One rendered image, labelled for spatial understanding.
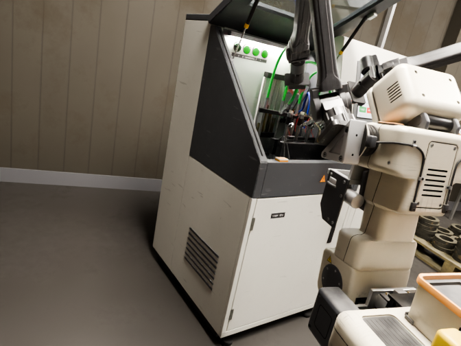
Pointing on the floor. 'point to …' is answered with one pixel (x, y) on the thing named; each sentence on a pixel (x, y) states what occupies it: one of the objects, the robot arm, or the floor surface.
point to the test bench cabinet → (215, 247)
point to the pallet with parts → (439, 244)
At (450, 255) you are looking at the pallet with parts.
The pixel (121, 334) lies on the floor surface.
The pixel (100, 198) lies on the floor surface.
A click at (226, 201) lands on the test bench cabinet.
